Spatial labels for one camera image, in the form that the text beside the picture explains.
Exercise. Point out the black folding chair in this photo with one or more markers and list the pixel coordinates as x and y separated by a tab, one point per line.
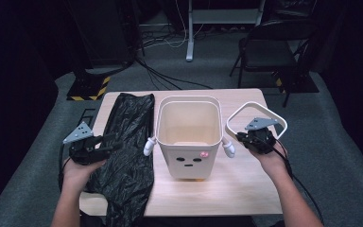
266	53

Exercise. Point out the cream trash bin with face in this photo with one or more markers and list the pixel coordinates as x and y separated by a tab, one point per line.
187	164

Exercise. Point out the person's left hand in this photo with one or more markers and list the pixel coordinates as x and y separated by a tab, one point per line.
78	175

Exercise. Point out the white metal stand frame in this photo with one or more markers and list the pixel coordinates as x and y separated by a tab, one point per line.
189	41

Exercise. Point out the black plastic trash bag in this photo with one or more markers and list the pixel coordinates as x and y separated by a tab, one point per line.
126	176

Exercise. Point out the person's right hand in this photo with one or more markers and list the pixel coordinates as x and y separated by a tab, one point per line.
271	162

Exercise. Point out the dark cabinet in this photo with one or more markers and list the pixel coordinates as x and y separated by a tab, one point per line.
104	31

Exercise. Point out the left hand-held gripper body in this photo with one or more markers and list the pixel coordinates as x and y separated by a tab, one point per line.
82	148

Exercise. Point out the black yellow striped stand base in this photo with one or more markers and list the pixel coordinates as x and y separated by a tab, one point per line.
86	90
296	83

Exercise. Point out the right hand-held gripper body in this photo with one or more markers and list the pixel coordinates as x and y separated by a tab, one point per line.
261	140

